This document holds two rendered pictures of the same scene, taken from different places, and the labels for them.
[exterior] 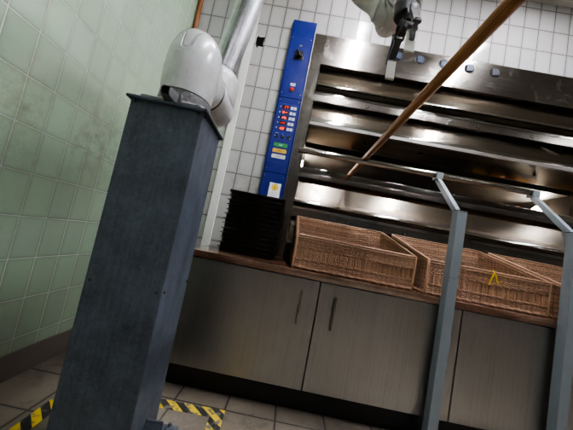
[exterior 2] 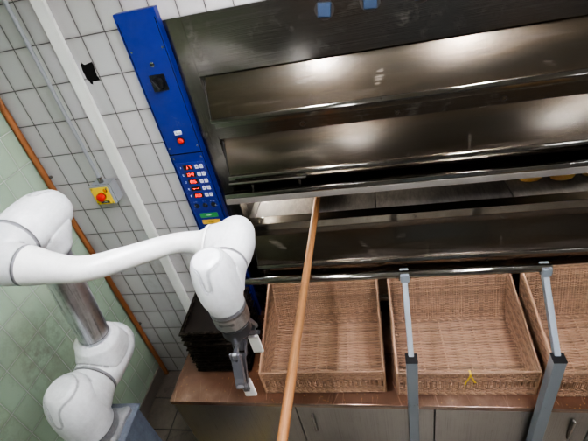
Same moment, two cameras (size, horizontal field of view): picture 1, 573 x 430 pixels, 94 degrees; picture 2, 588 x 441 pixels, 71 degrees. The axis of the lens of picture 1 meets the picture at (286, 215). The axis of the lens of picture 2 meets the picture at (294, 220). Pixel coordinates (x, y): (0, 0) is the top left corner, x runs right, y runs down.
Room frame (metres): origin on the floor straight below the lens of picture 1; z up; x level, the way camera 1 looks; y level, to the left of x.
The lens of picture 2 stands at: (0.17, -0.62, 2.28)
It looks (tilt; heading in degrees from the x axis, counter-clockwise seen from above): 35 degrees down; 13
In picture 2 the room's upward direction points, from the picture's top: 13 degrees counter-clockwise
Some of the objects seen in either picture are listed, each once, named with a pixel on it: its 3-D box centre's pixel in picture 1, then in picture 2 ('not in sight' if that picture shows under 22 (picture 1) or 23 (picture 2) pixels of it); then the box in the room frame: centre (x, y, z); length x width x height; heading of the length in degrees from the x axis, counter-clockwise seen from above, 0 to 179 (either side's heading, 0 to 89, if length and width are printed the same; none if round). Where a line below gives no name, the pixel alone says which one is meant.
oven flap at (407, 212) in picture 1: (434, 216); (443, 238); (1.69, -0.93, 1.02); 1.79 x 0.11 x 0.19; 88
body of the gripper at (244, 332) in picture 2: (404, 20); (238, 332); (0.82, -0.26, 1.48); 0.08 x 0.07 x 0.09; 2
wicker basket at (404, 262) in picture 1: (344, 246); (322, 330); (1.44, -0.34, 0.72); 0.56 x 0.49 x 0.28; 90
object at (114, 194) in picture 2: not in sight; (106, 192); (1.68, 0.57, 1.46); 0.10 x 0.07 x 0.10; 88
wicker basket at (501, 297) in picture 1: (456, 268); (454, 328); (1.42, -0.93, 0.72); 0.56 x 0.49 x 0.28; 89
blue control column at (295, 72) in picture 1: (280, 198); (259, 156); (2.64, 0.10, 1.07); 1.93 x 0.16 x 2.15; 178
